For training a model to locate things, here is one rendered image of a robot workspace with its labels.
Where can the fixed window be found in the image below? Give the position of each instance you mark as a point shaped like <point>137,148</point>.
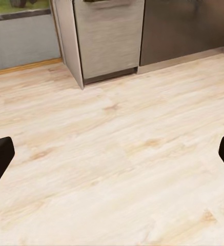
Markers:
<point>28,35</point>

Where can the dishwasher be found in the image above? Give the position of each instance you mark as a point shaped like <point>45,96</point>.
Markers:
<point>108,37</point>

